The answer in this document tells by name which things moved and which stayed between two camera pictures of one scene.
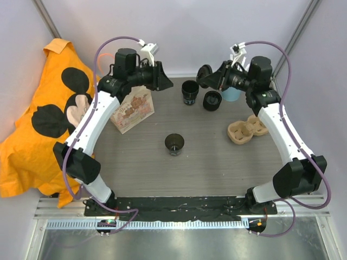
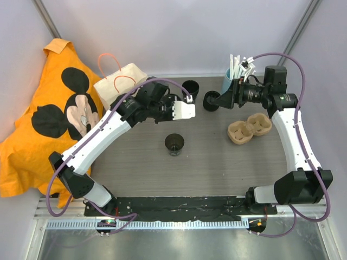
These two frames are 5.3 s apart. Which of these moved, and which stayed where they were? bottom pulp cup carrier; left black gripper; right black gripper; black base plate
Moved: left black gripper; right black gripper
Stayed: bottom pulp cup carrier; black base plate
